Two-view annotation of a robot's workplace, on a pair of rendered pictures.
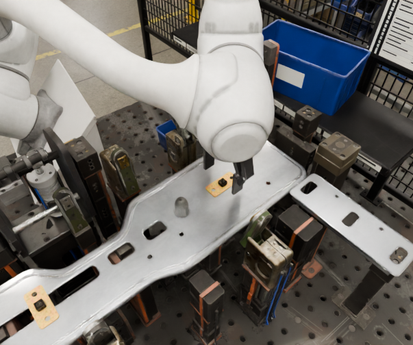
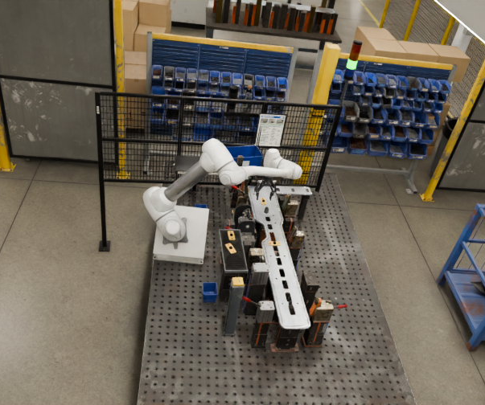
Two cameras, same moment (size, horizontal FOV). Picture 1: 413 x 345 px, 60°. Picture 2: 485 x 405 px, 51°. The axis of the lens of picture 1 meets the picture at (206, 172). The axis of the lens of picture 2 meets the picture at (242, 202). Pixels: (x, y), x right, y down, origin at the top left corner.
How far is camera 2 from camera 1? 327 cm
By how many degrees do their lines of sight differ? 46
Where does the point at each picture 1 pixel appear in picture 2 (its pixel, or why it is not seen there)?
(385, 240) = (302, 189)
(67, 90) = (181, 210)
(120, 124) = not seen: hidden behind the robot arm
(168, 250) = (276, 219)
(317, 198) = (282, 190)
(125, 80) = (282, 173)
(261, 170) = (265, 192)
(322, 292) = not seen: hidden behind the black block
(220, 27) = (277, 157)
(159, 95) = (286, 173)
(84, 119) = (204, 213)
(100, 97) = (33, 255)
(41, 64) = not seen: outside the picture
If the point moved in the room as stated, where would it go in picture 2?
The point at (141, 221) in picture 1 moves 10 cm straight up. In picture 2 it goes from (262, 219) to (265, 208)
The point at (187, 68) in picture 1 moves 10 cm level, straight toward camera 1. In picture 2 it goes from (287, 166) to (300, 171)
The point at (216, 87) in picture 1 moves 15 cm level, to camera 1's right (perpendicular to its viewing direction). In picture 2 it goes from (293, 166) to (303, 157)
